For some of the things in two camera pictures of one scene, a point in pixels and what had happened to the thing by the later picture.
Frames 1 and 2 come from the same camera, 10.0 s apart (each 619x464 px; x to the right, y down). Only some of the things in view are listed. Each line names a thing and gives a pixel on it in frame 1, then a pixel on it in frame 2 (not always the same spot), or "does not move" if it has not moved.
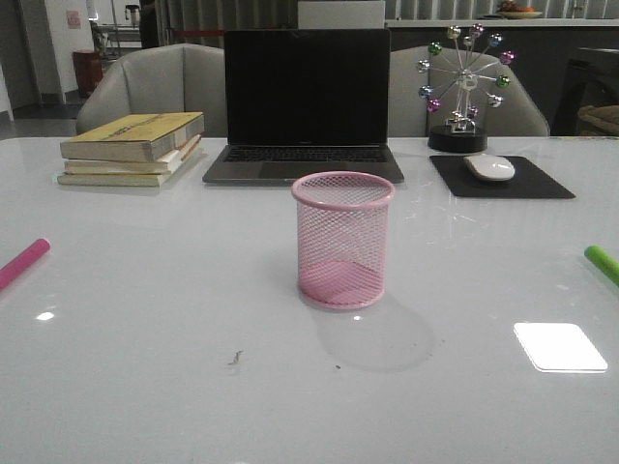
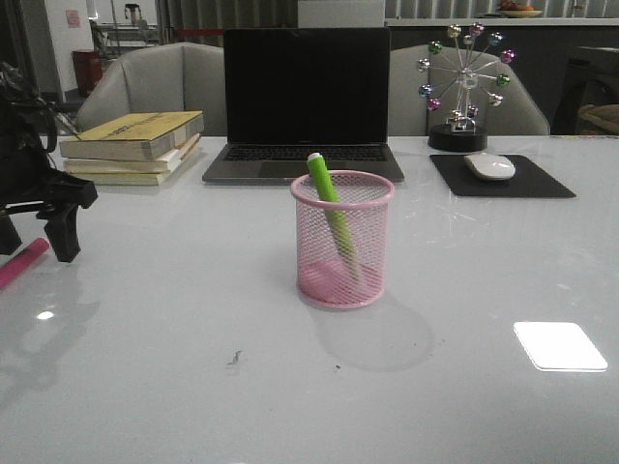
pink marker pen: (18, 265) does not move
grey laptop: (298, 102) does not move
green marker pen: (601, 258) → (318, 167)
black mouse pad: (528, 180) does not move
